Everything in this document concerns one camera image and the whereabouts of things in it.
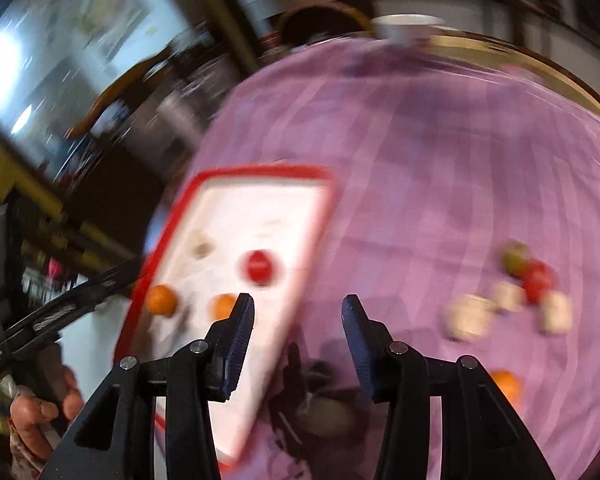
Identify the wicker basket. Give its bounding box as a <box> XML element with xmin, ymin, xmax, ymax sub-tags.
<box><xmin>277</xmin><ymin>2</ymin><xmax>373</xmax><ymax>46</ymax></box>

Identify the curved wooden chair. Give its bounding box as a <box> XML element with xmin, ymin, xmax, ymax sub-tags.
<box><xmin>67</xmin><ymin>45</ymin><xmax>196</xmax><ymax>136</ymax></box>

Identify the person's left forearm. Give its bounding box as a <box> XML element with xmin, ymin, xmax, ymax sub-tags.
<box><xmin>9</xmin><ymin>427</ymin><xmax>61</xmax><ymax>480</ymax></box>

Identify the green grape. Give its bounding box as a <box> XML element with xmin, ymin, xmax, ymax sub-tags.
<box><xmin>500</xmin><ymin>242</ymin><xmax>531</xmax><ymax>276</ymax></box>

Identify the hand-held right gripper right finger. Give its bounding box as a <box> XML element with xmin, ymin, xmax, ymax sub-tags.
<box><xmin>341</xmin><ymin>294</ymin><xmax>556</xmax><ymax>480</ymax></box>

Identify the red tomato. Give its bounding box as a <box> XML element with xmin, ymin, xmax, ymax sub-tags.
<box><xmin>242</xmin><ymin>250</ymin><xmax>276</xmax><ymax>285</ymax></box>
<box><xmin>522</xmin><ymin>261</ymin><xmax>557</xmax><ymax>303</ymax></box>

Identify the purple striped cloth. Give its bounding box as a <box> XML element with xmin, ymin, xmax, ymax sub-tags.
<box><xmin>145</xmin><ymin>35</ymin><xmax>600</xmax><ymax>480</ymax></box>

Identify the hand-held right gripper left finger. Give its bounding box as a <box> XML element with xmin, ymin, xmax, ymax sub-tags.
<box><xmin>40</xmin><ymin>292</ymin><xmax>256</xmax><ymax>480</ymax></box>

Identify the red-edged white tray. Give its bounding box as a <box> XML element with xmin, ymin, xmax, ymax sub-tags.
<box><xmin>112</xmin><ymin>165</ymin><xmax>338</xmax><ymax>471</ymax></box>

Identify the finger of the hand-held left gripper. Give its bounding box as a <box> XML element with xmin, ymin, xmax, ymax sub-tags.
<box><xmin>9</xmin><ymin>256</ymin><xmax>147</xmax><ymax>342</ymax></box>

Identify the white mug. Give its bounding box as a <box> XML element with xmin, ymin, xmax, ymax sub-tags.
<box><xmin>370</xmin><ymin>14</ymin><xmax>446</xmax><ymax>46</ymax></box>

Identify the orange tangerine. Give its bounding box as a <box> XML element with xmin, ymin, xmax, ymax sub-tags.
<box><xmin>209</xmin><ymin>294</ymin><xmax>238</xmax><ymax>321</ymax></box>
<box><xmin>145</xmin><ymin>284</ymin><xmax>178</xmax><ymax>317</ymax></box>
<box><xmin>490</xmin><ymin>370</ymin><xmax>523</xmax><ymax>413</ymax></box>

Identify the person's left hand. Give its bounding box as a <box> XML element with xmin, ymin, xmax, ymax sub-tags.
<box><xmin>9</xmin><ymin>365</ymin><xmax>84</xmax><ymax>461</ymax></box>

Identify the large beige rough chunk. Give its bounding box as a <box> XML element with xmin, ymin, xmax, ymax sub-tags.
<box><xmin>187</xmin><ymin>230</ymin><xmax>216</xmax><ymax>260</ymax></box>
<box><xmin>445</xmin><ymin>294</ymin><xmax>498</xmax><ymax>342</ymax></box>

